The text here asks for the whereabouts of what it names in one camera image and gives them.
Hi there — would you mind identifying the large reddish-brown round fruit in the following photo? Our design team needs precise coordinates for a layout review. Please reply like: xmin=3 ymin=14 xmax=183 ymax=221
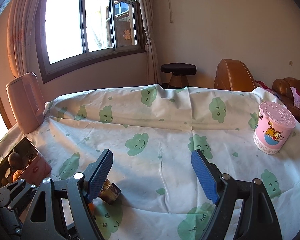
xmin=8 ymin=151 xmax=24 ymax=170

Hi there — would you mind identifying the smooth orange tomato-like fruit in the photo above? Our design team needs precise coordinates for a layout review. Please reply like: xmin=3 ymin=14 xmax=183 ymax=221
xmin=88 ymin=202 xmax=96 ymax=217

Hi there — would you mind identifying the dark chocolate pastry front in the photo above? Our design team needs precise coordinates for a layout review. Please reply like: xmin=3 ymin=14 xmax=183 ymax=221
xmin=98 ymin=179 xmax=121 ymax=205

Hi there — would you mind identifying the textured mandarin orange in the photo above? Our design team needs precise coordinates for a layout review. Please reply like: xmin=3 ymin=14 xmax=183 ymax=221
xmin=12 ymin=169 xmax=23 ymax=182

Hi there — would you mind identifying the pink metal tin box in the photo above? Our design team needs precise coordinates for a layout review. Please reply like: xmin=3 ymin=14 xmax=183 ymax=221
xmin=0 ymin=137 xmax=52 ymax=188

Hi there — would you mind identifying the pink cartoon cat cup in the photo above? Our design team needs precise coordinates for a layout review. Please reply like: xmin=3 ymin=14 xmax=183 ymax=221
xmin=253 ymin=101 xmax=296 ymax=155

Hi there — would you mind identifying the pink electric kettle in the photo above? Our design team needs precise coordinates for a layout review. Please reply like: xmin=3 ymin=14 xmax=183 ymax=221
xmin=6 ymin=72 xmax=45 ymax=134

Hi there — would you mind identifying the brown leather sofa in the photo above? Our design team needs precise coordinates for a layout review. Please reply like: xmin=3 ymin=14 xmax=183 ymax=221
xmin=273 ymin=77 xmax=300 ymax=123

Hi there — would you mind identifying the white green-cloud tablecloth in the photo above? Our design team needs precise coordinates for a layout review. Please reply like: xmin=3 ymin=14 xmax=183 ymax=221
xmin=0 ymin=85 xmax=300 ymax=239

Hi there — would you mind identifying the brown leather chair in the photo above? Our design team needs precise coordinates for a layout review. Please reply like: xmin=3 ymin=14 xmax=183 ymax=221
xmin=214 ymin=59 xmax=256 ymax=92

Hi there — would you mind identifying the round dark stool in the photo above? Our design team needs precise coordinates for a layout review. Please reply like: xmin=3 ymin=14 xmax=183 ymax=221
xmin=160 ymin=63 xmax=197 ymax=89

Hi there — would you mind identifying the pink floral curtain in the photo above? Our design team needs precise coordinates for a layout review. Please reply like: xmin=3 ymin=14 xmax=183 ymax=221
xmin=7 ymin=0 xmax=40 ymax=78

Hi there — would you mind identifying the beige curtain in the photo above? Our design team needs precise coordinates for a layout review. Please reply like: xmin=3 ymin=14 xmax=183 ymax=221
xmin=139 ymin=0 xmax=161 ymax=84

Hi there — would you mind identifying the brown framed window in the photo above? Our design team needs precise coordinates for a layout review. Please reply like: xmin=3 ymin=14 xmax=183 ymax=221
xmin=36 ymin=0 xmax=145 ymax=83

